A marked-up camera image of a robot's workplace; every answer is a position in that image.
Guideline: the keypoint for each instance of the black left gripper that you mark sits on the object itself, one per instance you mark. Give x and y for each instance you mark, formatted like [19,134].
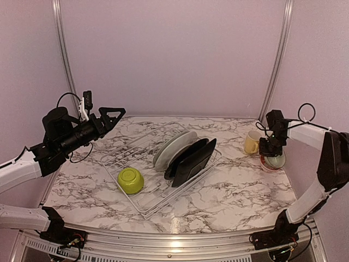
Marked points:
[107,126]

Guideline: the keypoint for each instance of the left aluminium corner post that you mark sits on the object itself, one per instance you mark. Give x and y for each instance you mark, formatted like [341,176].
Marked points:
[57,12]

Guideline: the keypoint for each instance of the black square plate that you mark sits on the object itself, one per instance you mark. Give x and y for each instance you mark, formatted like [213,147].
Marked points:
[191,161]

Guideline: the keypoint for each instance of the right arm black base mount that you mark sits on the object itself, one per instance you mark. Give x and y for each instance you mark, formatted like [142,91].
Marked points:
[283,233]

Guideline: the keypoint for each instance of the aluminium front frame rail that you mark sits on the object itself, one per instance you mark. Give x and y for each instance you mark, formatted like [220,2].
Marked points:
[113,245]

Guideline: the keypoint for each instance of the red patterned white bowl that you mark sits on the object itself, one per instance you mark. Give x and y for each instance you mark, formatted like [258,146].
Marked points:
[265,166]

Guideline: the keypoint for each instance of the pale grey-green bowl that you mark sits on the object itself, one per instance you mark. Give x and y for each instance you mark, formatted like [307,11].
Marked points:
[276,162]

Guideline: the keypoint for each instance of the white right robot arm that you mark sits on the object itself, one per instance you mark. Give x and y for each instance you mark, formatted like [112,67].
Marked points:
[326,155]

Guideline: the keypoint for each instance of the aluminium corner post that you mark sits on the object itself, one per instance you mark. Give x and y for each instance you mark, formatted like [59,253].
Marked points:
[280,52]
[57,12]

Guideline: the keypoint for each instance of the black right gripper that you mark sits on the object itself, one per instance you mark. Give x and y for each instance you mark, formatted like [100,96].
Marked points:
[263,150]

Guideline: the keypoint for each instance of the lime green bowl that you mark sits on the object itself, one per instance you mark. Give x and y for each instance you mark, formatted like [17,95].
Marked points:
[130,180]

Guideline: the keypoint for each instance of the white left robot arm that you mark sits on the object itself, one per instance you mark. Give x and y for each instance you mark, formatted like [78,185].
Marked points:
[63,135]

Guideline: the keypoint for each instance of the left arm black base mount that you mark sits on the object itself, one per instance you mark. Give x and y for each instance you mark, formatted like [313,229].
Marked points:
[58,233]

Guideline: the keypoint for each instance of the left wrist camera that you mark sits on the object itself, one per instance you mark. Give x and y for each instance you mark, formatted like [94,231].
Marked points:
[85,105]

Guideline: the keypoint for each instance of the white wire dish rack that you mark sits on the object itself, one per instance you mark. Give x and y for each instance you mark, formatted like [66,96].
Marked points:
[157,192]

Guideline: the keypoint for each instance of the yellow ceramic mug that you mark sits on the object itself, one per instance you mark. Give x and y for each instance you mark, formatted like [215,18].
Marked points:
[251,142]

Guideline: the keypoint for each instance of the grey floral plate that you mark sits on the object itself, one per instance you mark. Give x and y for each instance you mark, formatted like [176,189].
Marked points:
[171,148]

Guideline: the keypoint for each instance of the right aluminium corner post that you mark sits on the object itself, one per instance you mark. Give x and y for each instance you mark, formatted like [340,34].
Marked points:
[280,52]

